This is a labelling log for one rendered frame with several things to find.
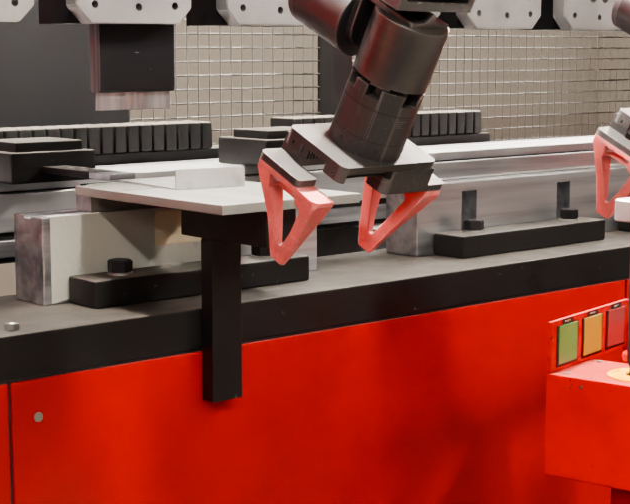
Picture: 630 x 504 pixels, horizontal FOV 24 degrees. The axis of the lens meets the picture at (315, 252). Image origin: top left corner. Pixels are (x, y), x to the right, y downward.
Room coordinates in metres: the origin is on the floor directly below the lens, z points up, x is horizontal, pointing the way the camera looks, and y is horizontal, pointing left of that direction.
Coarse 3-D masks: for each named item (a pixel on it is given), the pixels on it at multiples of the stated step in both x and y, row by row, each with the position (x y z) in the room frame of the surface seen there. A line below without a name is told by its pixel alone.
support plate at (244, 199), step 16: (80, 192) 1.57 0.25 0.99; (96, 192) 1.55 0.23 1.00; (112, 192) 1.52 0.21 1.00; (128, 192) 1.51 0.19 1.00; (144, 192) 1.51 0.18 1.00; (160, 192) 1.51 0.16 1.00; (176, 192) 1.51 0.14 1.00; (192, 192) 1.51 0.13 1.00; (208, 192) 1.51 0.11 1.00; (224, 192) 1.51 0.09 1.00; (240, 192) 1.51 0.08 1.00; (256, 192) 1.51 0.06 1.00; (336, 192) 1.51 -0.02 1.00; (352, 192) 1.51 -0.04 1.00; (176, 208) 1.44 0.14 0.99; (192, 208) 1.42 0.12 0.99; (208, 208) 1.40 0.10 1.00; (224, 208) 1.38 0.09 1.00; (240, 208) 1.40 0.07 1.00; (256, 208) 1.41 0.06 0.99; (288, 208) 1.44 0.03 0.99
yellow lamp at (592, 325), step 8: (584, 320) 1.69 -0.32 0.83; (592, 320) 1.70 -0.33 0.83; (600, 320) 1.72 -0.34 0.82; (584, 328) 1.69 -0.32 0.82; (592, 328) 1.70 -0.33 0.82; (600, 328) 1.72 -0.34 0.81; (584, 336) 1.69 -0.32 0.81; (592, 336) 1.70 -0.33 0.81; (600, 336) 1.72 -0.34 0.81; (584, 344) 1.69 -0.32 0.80; (592, 344) 1.71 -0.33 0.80; (600, 344) 1.72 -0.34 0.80; (584, 352) 1.69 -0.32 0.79; (592, 352) 1.71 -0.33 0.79
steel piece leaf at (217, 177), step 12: (204, 168) 1.55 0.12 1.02; (216, 168) 1.56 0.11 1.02; (228, 168) 1.56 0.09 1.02; (240, 168) 1.57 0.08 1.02; (168, 180) 1.62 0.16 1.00; (180, 180) 1.53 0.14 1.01; (192, 180) 1.54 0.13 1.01; (204, 180) 1.55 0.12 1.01; (216, 180) 1.56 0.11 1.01; (228, 180) 1.56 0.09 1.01; (240, 180) 1.57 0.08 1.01
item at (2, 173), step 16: (0, 144) 1.80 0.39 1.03; (16, 144) 1.77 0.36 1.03; (32, 144) 1.78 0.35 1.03; (48, 144) 1.80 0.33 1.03; (64, 144) 1.81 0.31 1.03; (80, 144) 1.83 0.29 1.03; (0, 160) 1.77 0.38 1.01; (16, 160) 1.76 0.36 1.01; (32, 160) 1.77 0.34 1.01; (48, 160) 1.79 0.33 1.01; (64, 160) 1.80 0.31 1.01; (80, 160) 1.82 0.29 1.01; (0, 176) 1.77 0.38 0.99; (16, 176) 1.76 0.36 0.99; (32, 176) 1.77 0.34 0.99; (48, 176) 1.79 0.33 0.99; (64, 176) 1.80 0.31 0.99; (80, 176) 1.72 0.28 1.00; (96, 176) 1.69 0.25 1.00; (112, 176) 1.67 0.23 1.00; (128, 176) 1.69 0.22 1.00
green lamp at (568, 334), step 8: (560, 328) 1.64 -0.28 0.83; (568, 328) 1.66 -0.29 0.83; (576, 328) 1.67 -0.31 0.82; (560, 336) 1.64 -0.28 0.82; (568, 336) 1.66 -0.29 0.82; (576, 336) 1.67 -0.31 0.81; (560, 344) 1.64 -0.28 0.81; (568, 344) 1.66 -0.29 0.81; (576, 344) 1.67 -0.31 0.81; (560, 352) 1.64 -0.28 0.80; (568, 352) 1.66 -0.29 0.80; (576, 352) 1.67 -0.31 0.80; (560, 360) 1.64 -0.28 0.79; (568, 360) 1.66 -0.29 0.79
